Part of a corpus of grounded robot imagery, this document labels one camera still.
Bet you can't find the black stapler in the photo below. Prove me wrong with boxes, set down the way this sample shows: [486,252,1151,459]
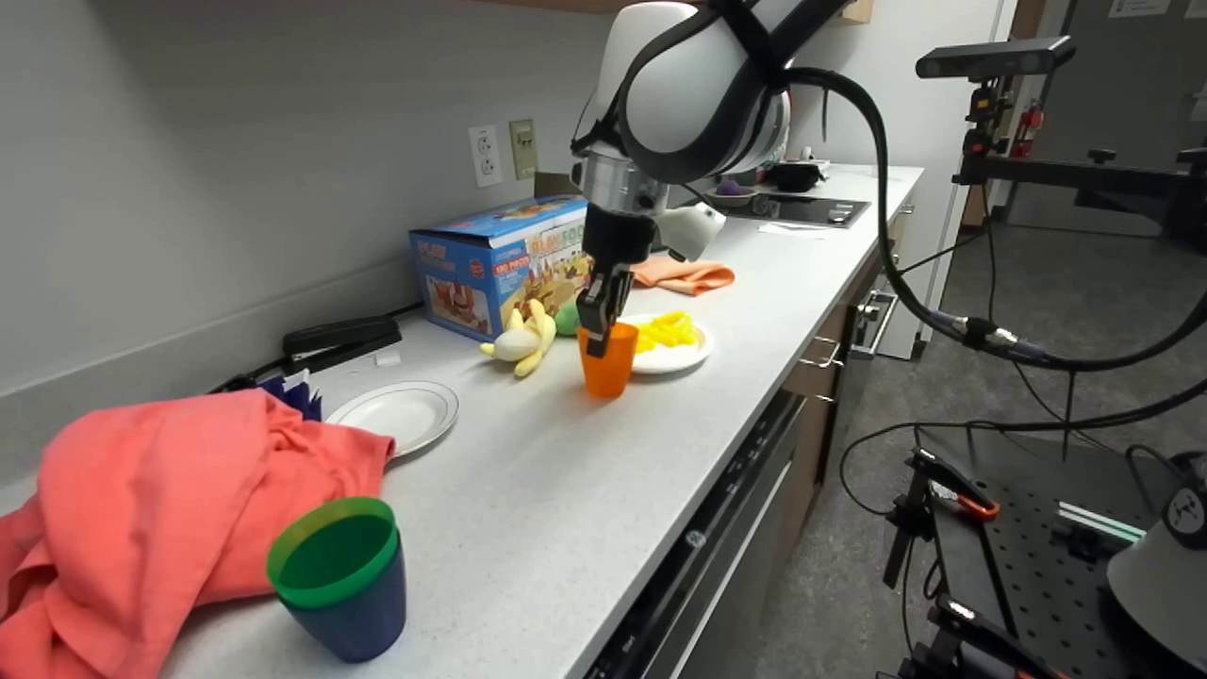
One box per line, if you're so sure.
[280,312,407,376]

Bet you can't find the blue snack box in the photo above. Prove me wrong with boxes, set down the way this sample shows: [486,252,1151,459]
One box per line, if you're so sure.
[407,193,594,345]

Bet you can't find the green plastic cup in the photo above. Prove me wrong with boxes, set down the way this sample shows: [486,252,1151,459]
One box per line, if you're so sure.
[265,494,407,613]

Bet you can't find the black camera stand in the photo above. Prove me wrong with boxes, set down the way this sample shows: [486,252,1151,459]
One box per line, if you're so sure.
[951,71,1207,247]

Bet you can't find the black bowl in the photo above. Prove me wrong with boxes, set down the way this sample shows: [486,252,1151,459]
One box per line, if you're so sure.
[765,153,831,196]

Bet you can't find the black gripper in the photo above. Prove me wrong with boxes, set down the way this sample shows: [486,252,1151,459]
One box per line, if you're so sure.
[573,206,660,357]

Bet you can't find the beige light switch plate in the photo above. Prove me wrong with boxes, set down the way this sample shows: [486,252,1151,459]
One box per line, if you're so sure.
[506,118,543,186]

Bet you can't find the white paper plate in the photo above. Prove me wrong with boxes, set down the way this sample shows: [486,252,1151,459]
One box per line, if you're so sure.
[621,312,716,379]
[323,376,463,462]

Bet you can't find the grey round base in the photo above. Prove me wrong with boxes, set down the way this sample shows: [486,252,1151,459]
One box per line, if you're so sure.
[1105,522,1207,675]

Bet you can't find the yellow chips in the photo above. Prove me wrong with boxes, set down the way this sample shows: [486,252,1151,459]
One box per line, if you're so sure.
[633,309,702,357]

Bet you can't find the orange dish cloth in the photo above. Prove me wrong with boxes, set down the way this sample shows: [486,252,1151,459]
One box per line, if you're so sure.
[626,247,738,301]

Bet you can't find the orange plastic cup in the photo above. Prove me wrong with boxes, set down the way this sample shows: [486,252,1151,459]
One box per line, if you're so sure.
[575,320,641,405]

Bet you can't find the green and white pens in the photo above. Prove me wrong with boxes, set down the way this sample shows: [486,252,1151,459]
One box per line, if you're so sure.
[1051,498,1151,545]

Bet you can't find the black breadboard table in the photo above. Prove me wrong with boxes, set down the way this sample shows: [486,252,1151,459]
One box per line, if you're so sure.
[926,484,1207,679]

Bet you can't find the black clamp with orange tip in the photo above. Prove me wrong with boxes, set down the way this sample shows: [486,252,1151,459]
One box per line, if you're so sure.
[878,446,1012,597]

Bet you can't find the silver drawer handle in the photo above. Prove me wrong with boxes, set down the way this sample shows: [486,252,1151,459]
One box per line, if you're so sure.
[859,283,901,328]
[788,334,847,374]

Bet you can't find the white wall outlet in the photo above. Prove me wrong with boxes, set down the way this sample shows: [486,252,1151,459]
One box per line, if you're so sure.
[467,119,506,193]

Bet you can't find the banana peel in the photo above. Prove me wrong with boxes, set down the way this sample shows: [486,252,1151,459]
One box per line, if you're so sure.
[479,294,562,379]

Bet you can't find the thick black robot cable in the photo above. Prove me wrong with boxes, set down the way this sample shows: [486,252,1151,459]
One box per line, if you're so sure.
[778,68,1207,376]

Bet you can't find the dark countertop sink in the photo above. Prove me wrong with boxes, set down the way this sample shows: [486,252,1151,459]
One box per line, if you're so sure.
[719,186,873,232]

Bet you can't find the dark blue small holder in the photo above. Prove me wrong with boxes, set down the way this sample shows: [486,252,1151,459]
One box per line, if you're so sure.
[258,368,328,426]

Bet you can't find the black clamp mount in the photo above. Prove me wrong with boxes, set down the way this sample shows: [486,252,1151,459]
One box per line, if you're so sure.
[896,597,1058,679]

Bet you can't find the dark blue plastic cup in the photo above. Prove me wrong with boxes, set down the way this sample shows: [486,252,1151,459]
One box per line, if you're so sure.
[276,532,412,669]

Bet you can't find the black round device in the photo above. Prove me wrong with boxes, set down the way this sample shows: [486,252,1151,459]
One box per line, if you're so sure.
[1156,449,1207,550]

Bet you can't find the coral red cloth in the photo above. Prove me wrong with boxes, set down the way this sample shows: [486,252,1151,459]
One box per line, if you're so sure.
[0,384,399,679]

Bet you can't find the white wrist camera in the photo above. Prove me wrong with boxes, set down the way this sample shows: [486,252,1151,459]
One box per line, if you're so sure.
[652,201,732,264]

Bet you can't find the thin black floor cable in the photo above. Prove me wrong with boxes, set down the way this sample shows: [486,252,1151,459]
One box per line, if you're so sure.
[831,374,1207,522]

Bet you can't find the wooden base cabinet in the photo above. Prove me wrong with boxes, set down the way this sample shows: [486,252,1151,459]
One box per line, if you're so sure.
[778,230,916,558]

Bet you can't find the black camera bar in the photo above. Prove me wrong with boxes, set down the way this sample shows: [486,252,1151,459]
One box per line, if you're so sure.
[911,31,1081,83]

